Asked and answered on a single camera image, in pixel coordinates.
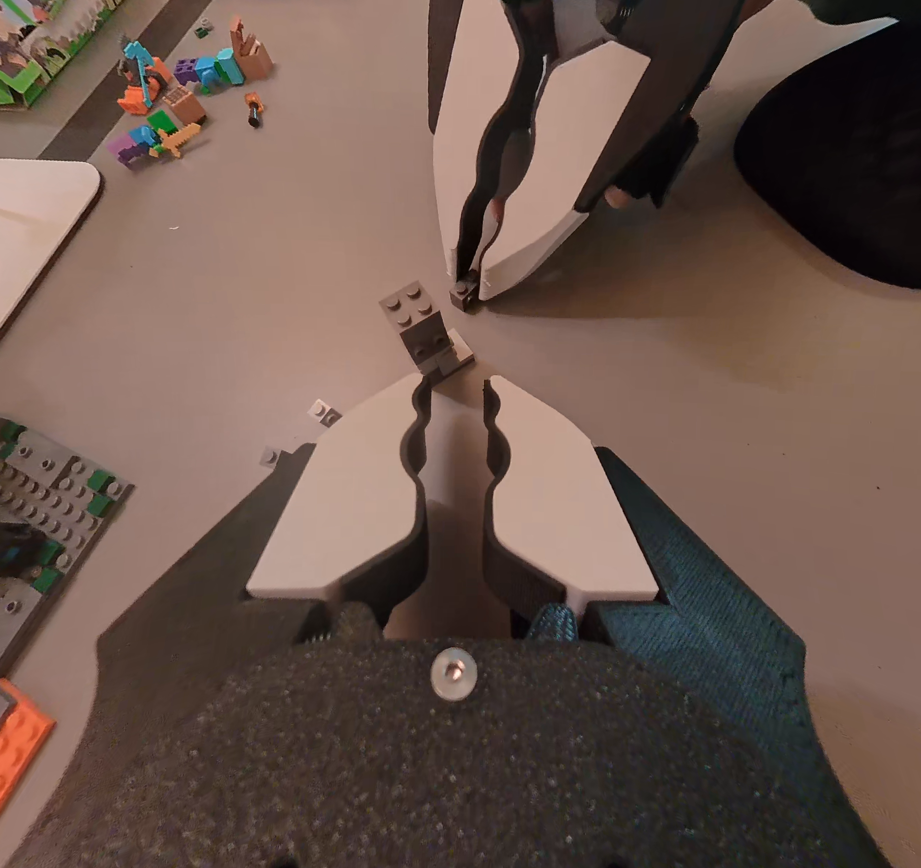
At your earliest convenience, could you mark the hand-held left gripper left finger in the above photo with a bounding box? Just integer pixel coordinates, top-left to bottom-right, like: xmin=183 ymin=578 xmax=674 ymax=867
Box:
xmin=245 ymin=371 xmax=434 ymax=603

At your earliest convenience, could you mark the orange blue toy figure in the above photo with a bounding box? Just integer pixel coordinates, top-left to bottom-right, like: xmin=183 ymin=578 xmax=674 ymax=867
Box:
xmin=117 ymin=36 xmax=174 ymax=117

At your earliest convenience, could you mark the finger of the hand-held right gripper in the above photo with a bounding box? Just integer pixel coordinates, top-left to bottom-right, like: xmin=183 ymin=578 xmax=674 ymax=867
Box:
xmin=432 ymin=0 xmax=541 ymax=287
xmin=478 ymin=39 xmax=652 ymax=302

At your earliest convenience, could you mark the purple headed blue toy figure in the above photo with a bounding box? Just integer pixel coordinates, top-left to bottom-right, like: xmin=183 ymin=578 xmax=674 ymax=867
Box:
xmin=173 ymin=48 xmax=246 ymax=95

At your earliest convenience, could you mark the grey brick assembly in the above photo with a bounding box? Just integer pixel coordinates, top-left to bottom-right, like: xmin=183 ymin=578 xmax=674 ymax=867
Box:
xmin=379 ymin=281 xmax=476 ymax=381

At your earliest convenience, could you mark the toy brick building model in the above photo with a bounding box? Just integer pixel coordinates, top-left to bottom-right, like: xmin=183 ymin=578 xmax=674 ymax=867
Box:
xmin=0 ymin=418 xmax=135 ymax=811

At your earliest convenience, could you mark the grey desk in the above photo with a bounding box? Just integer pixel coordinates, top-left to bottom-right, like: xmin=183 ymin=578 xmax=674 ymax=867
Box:
xmin=0 ymin=0 xmax=921 ymax=847

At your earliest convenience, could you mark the green toy set box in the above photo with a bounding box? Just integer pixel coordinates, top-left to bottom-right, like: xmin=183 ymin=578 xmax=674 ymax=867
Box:
xmin=0 ymin=0 xmax=148 ymax=112

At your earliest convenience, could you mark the white book stand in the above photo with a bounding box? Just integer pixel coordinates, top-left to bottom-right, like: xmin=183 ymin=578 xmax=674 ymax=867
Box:
xmin=0 ymin=159 xmax=102 ymax=336

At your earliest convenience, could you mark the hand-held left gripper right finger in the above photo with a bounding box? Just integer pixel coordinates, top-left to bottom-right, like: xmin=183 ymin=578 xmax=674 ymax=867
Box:
xmin=482 ymin=376 xmax=663 ymax=606

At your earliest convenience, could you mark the brown toy block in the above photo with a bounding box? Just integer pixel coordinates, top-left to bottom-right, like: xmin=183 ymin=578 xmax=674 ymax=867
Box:
xmin=162 ymin=85 xmax=208 ymax=126

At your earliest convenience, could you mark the tan toy sword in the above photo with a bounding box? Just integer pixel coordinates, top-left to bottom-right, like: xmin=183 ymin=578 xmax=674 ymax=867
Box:
xmin=151 ymin=123 xmax=202 ymax=160

